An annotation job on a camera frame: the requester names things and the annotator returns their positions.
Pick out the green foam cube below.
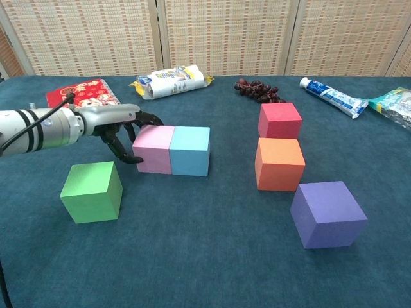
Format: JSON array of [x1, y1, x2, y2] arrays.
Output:
[[60, 160, 124, 225]]

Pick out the white tissue pack yellow ends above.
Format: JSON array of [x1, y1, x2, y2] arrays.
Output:
[[128, 64, 215, 101]]

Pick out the red spiral calendar booklet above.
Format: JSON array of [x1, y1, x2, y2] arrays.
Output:
[[45, 78, 121, 110]]

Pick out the light blue foam cube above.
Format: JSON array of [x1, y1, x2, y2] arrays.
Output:
[[169, 126, 211, 177]]

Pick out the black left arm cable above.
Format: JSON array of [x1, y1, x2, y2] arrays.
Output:
[[0, 92, 76, 153]]

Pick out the teal snack bag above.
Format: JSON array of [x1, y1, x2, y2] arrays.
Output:
[[367, 87, 411, 131]]

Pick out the dark red grape bunch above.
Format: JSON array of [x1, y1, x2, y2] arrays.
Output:
[[234, 78, 287, 104]]

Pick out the pink foam cube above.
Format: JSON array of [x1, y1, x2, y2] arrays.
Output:
[[132, 124, 176, 175]]

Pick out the white blue toothpaste tube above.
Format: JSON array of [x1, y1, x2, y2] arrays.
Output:
[[299, 76, 369, 120]]

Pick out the purple foam cube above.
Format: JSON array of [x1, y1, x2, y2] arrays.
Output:
[[289, 180, 369, 250]]

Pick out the bamboo folding screen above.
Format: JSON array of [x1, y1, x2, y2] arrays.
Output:
[[0, 0, 411, 78]]

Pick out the orange foam cube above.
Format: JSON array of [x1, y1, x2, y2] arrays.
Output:
[[254, 137, 306, 193]]

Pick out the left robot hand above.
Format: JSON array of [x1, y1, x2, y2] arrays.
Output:
[[75, 103, 165, 165]]

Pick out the red foam cube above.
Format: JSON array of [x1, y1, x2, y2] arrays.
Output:
[[258, 102, 303, 141]]

